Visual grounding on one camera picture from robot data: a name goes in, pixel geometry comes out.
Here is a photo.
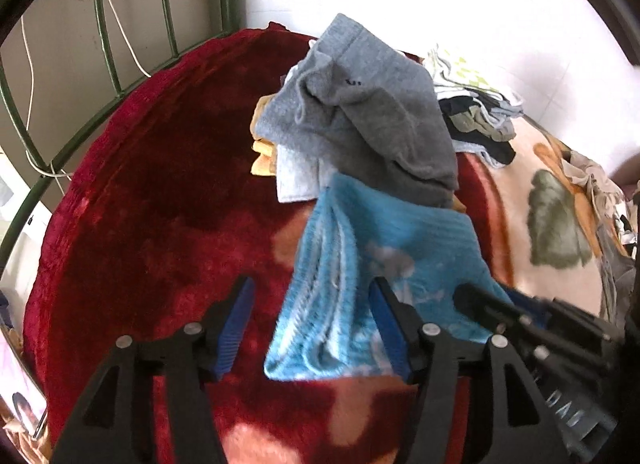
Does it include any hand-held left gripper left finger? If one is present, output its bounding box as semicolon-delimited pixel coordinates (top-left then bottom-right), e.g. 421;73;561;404
50;275;257;464

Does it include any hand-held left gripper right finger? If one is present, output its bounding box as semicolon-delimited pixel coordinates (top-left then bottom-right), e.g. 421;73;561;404
369;277;571;464

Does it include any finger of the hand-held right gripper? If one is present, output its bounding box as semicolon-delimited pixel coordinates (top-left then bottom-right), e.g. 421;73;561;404
452;283;533;342
507;289;556;317

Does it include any blue sock white print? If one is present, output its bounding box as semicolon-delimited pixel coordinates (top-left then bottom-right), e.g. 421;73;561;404
264;171;516;381
264;179;373;381

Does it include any crumpled patterned cloth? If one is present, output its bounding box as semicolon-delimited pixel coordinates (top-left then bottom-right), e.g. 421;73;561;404
562;149;640;265

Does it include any printed plush blanket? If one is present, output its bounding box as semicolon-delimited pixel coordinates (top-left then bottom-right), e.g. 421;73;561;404
22;27;626;464

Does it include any light grey cloth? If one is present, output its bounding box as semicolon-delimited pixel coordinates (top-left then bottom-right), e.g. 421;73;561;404
275;144;333;204

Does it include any yellow cloth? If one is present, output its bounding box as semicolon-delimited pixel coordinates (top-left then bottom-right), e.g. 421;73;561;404
249;94;281;177

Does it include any stack of folded socks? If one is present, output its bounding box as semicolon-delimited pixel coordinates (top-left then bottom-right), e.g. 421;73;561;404
427;44;526;167

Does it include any printed paper package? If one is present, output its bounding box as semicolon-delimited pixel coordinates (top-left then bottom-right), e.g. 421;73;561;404
0;289;51;450

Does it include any grey sock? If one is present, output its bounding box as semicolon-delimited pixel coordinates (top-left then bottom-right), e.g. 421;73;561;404
255;13;461;210

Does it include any white cable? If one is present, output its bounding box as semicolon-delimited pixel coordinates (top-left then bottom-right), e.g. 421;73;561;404
20;0;153;180

